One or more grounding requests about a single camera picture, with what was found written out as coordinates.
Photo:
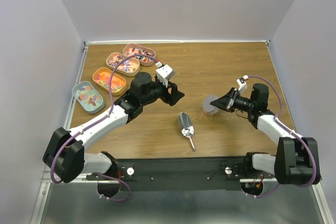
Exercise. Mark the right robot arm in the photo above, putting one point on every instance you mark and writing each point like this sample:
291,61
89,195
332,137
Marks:
296,161

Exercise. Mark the metal scoop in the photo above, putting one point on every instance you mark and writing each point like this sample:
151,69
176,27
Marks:
187,128

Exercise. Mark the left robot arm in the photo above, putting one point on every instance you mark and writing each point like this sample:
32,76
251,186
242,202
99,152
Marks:
66,152

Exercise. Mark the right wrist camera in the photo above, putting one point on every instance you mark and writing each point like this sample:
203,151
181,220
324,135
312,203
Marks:
242,82

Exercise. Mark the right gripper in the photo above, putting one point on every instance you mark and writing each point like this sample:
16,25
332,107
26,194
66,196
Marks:
226,102

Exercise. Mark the beige candy tray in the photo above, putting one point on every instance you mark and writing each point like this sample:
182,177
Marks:
128,67

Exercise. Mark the grey candy tray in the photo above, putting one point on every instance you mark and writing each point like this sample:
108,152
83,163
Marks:
88,97

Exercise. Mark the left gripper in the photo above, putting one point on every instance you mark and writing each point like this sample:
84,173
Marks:
175,96

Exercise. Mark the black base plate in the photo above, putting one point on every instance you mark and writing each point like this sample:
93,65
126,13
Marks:
182,174

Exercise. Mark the orange candy tray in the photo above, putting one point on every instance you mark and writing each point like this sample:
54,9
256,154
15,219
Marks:
117,85

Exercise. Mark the pink candy tray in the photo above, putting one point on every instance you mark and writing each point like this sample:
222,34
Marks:
142,52

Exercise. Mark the clear plastic cup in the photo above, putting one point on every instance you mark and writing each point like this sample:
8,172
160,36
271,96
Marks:
210,110

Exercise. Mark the white round lid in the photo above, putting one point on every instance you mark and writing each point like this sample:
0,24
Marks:
207,101

